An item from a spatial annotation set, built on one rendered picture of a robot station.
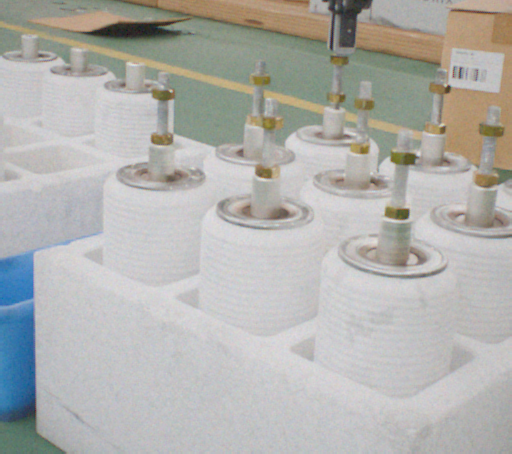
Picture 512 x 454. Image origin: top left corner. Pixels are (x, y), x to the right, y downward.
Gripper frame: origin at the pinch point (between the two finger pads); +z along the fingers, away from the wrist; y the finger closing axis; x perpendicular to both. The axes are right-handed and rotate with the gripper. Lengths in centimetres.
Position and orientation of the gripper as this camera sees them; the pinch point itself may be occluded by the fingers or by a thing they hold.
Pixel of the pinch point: (342, 32)
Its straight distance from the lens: 94.9
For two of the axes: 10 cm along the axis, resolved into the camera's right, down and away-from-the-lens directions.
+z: -0.5, 9.5, 3.1
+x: 9.5, -0.5, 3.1
